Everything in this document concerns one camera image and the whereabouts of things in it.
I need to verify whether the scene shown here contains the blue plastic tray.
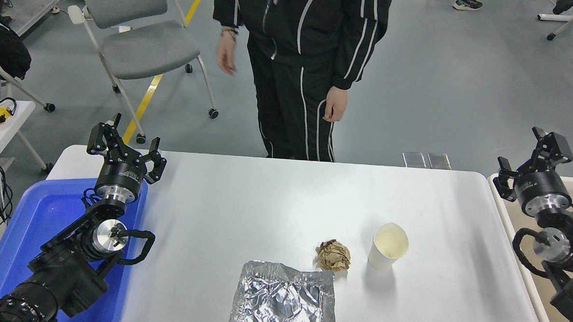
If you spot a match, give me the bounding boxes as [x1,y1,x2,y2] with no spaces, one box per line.
[0,174,149,322]

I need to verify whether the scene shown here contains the person's left hand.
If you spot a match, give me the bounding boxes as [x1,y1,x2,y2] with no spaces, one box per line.
[323,85,350,123]

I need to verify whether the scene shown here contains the large pale bin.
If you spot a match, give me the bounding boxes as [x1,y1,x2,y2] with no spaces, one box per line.
[482,173,573,322]

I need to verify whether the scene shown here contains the silver floor plate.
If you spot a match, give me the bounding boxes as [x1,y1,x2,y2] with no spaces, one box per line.
[427,153,453,170]
[402,152,428,169]

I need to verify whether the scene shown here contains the black bag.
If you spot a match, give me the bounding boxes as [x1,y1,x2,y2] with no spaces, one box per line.
[0,22,34,81]

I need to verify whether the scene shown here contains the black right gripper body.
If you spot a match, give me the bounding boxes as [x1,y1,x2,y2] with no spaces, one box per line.
[515,167,573,211]

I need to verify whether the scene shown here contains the grey padded chair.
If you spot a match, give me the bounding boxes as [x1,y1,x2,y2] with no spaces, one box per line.
[61,0,224,148]

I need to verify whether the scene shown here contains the silver foil tray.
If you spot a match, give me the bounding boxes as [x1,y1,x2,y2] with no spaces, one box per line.
[229,259,339,322]

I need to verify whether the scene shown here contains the small white side table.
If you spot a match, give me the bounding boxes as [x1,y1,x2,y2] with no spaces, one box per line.
[0,100,57,173]

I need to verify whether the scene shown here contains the crumpled tan paper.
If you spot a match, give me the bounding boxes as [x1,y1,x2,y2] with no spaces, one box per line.
[315,238,352,274]

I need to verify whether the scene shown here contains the white frame chair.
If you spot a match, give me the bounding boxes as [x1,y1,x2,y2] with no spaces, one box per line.
[0,37,59,113]

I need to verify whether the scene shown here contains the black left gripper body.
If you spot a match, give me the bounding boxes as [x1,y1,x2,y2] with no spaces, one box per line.
[95,154,148,195]

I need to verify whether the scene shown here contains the white paper cup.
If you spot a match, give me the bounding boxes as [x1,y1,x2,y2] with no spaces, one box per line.
[367,221,411,272]

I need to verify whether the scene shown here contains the white rolling chair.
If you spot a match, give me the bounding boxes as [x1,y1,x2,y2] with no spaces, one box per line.
[536,12,573,43]

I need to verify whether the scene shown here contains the person's right hand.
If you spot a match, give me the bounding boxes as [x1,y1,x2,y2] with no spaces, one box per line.
[216,30,239,76]

